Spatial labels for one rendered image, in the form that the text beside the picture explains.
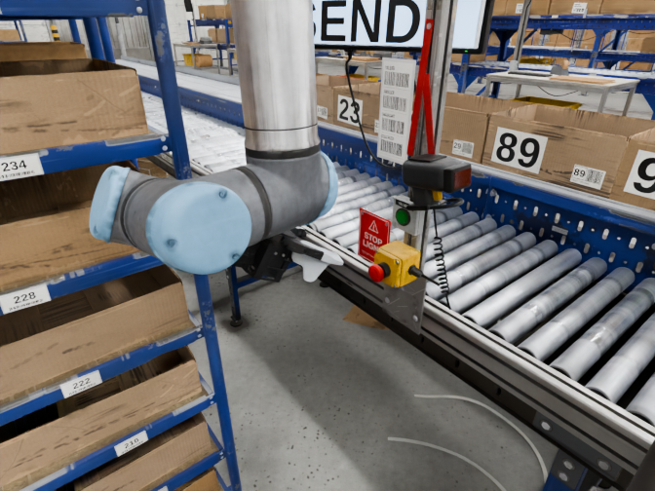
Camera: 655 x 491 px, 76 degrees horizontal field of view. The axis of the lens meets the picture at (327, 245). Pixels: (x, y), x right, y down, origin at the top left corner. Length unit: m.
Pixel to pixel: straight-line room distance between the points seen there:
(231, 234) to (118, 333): 0.52
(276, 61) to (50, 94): 0.39
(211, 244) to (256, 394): 1.40
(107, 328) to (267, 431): 0.91
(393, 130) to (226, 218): 0.54
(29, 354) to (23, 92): 0.43
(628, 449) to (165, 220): 0.77
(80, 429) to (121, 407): 0.08
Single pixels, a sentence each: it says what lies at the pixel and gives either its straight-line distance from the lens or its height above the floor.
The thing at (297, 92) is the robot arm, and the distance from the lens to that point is 0.47.
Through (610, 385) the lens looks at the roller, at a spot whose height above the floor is 0.75.
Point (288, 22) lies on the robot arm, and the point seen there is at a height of 1.30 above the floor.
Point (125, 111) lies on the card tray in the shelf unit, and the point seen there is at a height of 1.18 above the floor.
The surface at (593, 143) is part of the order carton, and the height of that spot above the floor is 1.02.
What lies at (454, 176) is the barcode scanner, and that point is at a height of 1.07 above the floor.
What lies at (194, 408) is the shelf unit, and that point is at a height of 0.53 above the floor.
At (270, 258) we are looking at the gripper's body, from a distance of 0.65.
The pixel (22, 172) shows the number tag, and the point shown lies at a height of 1.12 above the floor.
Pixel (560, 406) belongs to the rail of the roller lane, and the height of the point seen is 0.71.
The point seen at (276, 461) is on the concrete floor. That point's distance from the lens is 1.59.
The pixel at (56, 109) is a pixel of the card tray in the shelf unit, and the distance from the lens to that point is 0.76.
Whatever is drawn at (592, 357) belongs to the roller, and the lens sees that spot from 0.97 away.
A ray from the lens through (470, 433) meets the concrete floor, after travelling 1.73.
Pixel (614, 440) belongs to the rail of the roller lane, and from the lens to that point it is 0.88.
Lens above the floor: 1.31
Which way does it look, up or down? 28 degrees down
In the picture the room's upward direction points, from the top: straight up
